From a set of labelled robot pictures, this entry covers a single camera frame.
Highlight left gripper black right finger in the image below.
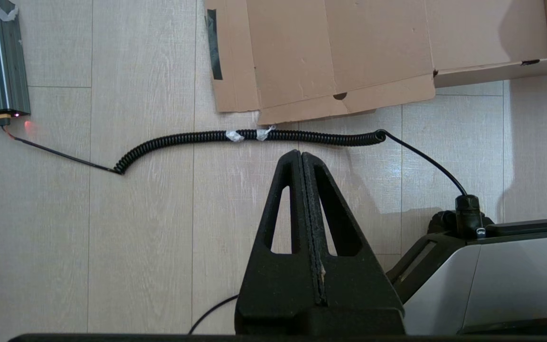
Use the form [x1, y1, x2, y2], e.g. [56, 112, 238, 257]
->
[301, 152, 406, 336]

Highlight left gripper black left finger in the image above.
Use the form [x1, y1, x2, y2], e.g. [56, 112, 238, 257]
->
[234, 150, 326, 336]

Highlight cardboard shoe box with lid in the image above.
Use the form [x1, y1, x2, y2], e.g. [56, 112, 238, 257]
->
[204, 0, 547, 125]

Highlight grey power inverter box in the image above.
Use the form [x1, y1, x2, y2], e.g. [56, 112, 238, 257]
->
[0, 0, 31, 127]

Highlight black coiled floor cable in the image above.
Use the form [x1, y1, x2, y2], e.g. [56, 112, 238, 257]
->
[2, 124, 485, 238]

